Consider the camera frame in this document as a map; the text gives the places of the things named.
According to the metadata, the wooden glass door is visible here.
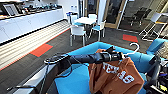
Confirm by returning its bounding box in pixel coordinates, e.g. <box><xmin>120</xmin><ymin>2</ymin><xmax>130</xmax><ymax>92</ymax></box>
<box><xmin>103</xmin><ymin>0</ymin><xmax>128</xmax><ymax>29</ymax></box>
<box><xmin>83</xmin><ymin>0</ymin><xmax>100</xmax><ymax>18</ymax></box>

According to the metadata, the black framed counter appliance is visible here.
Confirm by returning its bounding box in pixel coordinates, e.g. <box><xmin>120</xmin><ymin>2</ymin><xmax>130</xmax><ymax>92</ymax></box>
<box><xmin>1</xmin><ymin>3</ymin><xmax>21</xmax><ymax>17</ymax></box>

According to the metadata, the patterned cushion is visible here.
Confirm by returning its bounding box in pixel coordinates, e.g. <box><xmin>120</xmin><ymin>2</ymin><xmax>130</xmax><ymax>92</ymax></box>
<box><xmin>159</xmin><ymin>43</ymin><xmax>168</xmax><ymax>59</ymax></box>

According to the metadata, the blue corner sofa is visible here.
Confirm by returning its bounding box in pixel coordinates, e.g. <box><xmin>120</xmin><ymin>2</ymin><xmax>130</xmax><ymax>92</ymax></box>
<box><xmin>53</xmin><ymin>38</ymin><xmax>168</xmax><ymax>94</ymax></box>

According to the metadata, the white chair blue seat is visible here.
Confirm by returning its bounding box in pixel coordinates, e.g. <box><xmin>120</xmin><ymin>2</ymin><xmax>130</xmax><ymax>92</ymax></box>
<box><xmin>89</xmin><ymin>19</ymin><xmax>107</xmax><ymax>43</ymax></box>

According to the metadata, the black equipment cart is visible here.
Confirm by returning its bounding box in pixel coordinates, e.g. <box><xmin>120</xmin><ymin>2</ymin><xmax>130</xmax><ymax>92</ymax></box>
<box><xmin>143</xmin><ymin>54</ymin><xmax>168</xmax><ymax>94</ymax></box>

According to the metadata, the white clothes hanger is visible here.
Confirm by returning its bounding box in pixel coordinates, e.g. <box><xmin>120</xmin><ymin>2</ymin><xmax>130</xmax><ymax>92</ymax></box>
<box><xmin>114</xmin><ymin>42</ymin><xmax>140</xmax><ymax>61</ymax></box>

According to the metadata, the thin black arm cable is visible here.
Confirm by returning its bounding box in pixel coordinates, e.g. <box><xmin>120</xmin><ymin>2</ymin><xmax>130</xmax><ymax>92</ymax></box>
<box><xmin>6</xmin><ymin>54</ymin><xmax>91</xmax><ymax>94</ymax></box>

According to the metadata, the orange printed hoodie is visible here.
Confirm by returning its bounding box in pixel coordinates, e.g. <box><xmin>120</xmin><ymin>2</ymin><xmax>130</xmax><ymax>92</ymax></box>
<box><xmin>88</xmin><ymin>49</ymin><xmax>146</xmax><ymax>94</ymax></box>

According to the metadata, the black office chair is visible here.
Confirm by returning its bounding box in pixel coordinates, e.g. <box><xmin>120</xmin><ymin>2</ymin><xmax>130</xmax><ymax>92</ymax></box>
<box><xmin>131</xmin><ymin>9</ymin><xmax>148</xmax><ymax>27</ymax></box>

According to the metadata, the white kitchen counter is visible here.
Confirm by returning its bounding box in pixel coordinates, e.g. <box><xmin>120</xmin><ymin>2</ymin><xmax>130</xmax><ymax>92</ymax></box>
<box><xmin>0</xmin><ymin>8</ymin><xmax>65</xmax><ymax>44</ymax></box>

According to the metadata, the white easel stand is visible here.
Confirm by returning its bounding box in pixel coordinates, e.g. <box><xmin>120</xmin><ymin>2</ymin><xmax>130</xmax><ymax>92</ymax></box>
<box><xmin>139</xmin><ymin>12</ymin><xmax>168</xmax><ymax>42</ymax></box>

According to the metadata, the white round table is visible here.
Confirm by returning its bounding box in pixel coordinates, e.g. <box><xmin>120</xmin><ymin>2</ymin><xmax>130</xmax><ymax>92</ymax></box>
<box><xmin>73</xmin><ymin>17</ymin><xmax>98</xmax><ymax>26</ymax></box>

